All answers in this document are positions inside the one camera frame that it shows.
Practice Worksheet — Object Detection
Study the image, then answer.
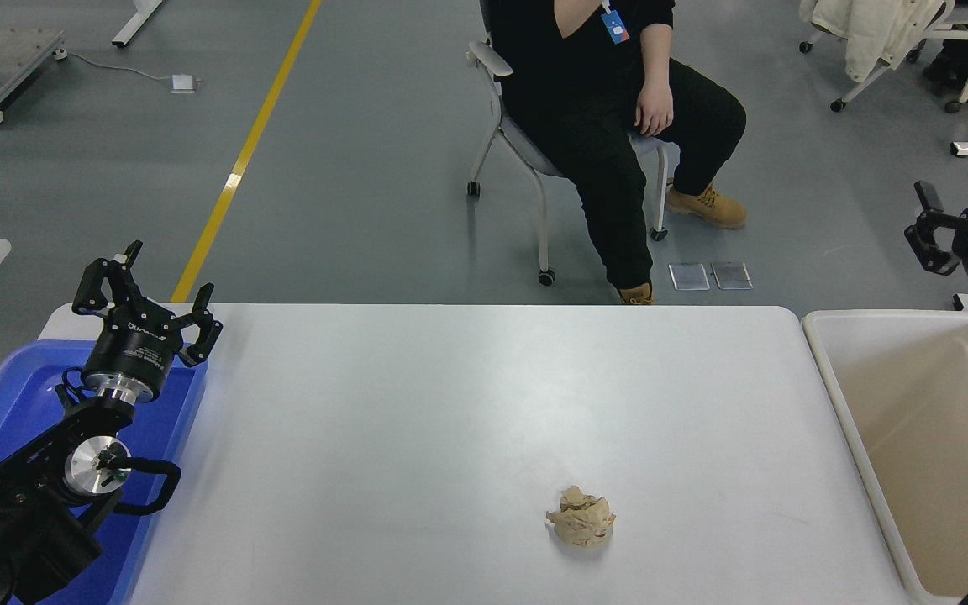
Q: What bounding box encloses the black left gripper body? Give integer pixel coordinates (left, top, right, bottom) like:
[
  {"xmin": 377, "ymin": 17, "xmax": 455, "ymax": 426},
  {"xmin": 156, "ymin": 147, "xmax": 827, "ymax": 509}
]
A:
[{"xmin": 81, "ymin": 304, "xmax": 181, "ymax": 394}]

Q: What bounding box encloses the tan paper ball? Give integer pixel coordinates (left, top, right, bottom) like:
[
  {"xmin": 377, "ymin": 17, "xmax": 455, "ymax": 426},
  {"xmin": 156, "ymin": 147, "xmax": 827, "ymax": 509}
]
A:
[{"xmin": 546, "ymin": 486, "xmax": 617, "ymax": 550}]

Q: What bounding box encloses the person's left hand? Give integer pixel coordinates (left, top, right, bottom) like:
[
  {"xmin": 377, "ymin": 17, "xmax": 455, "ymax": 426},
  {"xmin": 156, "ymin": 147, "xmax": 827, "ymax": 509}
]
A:
[{"xmin": 635, "ymin": 80, "xmax": 675, "ymax": 138}]

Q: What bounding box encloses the blue plastic tray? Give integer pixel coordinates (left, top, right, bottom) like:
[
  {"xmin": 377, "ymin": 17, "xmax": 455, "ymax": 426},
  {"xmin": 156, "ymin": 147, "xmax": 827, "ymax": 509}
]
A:
[{"xmin": 0, "ymin": 340, "xmax": 209, "ymax": 605}]

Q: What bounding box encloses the large pale plastic bin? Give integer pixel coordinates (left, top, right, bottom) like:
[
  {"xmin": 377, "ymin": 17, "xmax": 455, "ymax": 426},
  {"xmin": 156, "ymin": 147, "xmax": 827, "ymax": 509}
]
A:
[{"xmin": 801, "ymin": 309, "xmax": 968, "ymax": 605}]

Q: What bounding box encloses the beige jacket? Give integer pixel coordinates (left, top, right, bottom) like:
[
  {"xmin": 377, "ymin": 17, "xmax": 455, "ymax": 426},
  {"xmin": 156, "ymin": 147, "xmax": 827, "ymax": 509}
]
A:
[{"xmin": 799, "ymin": 0, "xmax": 951, "ymax": 82}]

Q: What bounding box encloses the gray wheeled platform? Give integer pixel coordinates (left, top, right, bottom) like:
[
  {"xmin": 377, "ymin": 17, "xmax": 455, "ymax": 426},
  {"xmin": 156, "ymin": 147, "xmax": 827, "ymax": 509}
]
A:
[{"xmin": 0, "ymin": 25, "xmax": 66, "ymax": 127}]

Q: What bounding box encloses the yellow floor tape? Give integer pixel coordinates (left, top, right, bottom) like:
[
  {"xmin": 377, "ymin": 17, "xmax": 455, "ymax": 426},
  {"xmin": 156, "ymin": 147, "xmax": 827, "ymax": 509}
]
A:
[{"xmin": 169, "ymin": 0, "xmax": 323, "ymax": 303}]

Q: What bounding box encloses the gray office chair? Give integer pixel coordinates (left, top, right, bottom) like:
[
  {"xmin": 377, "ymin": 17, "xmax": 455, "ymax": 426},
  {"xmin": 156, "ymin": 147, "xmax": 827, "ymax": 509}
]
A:
[{"xmin": 466, "ymin": 0, "xmax": 682, "ymax": 287}]

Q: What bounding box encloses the white floor cable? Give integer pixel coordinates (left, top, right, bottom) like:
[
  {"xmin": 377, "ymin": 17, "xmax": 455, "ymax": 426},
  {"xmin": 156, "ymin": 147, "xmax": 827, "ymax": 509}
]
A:
[{"xmin": 55, "ymin": 50, "xmax": 174, "ymax": 85}]

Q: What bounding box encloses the blue lanyard badge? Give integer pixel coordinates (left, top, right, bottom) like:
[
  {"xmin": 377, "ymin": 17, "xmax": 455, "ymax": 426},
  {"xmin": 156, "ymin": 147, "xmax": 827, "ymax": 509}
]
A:
[{"xmin": 600, "ymin": 0, "xmax": 630, "ymax": 45}]

